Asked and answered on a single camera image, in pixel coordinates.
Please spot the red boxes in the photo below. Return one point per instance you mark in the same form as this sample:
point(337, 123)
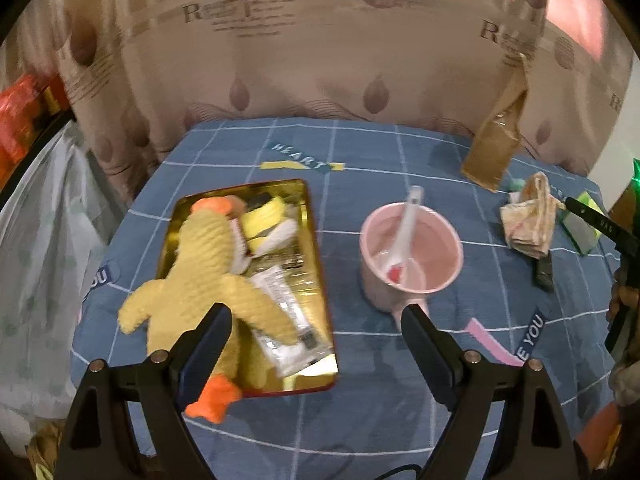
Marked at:
point(25, 110)

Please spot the brown paper pouch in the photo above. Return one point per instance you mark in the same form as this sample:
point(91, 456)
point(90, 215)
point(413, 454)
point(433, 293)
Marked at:
point(492, 150)

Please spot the beige printed curtain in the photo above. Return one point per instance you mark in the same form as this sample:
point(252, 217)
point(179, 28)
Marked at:
point(310, 50)

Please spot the white plastic bag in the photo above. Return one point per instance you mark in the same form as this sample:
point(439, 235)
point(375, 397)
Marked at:
point(45, 270)

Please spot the yellow duck plush toy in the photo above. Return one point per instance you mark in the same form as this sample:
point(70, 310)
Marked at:
point(200, 270)

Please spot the orange cloth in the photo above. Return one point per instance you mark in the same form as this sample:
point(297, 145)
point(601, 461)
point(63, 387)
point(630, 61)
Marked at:
point(602, 435)

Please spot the teal pompom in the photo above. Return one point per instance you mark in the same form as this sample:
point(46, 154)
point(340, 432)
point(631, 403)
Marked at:
point(515, 185)

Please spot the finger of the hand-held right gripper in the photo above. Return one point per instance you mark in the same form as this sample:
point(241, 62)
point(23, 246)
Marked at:
point(600, 220)
point(544, 272)

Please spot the yellow fuzzy sock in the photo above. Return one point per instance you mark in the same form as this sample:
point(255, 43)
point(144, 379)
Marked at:
point(265, 220)

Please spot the white ceramic spoon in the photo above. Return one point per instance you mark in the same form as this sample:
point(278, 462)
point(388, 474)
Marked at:
point(405, 230)

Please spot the beige towel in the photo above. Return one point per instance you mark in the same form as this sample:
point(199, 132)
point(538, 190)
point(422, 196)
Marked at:
point(532, 220)

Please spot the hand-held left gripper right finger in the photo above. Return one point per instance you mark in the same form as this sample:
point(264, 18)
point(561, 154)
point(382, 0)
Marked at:
point(427, 355)

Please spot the clear plastic packet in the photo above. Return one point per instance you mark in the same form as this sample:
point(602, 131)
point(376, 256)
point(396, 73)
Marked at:
point(285, 305)

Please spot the pink mug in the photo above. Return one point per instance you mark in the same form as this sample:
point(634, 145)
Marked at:
point(435, 245)

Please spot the blue checked tablecloth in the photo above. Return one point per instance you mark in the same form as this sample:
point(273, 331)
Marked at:
point(360, 160)

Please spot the person's right hand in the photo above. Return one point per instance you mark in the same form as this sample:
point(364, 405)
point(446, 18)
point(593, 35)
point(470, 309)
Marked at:
point(625, 295)

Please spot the green tissue pack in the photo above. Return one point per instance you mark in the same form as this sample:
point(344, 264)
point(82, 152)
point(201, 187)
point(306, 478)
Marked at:
point(580, 230)

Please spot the gold tin tray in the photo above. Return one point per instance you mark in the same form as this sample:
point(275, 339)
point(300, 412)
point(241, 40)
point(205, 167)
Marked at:
point(312, 260)

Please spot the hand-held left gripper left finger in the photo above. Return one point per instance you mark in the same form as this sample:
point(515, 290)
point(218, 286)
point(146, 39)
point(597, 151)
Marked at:
point(205, 357)

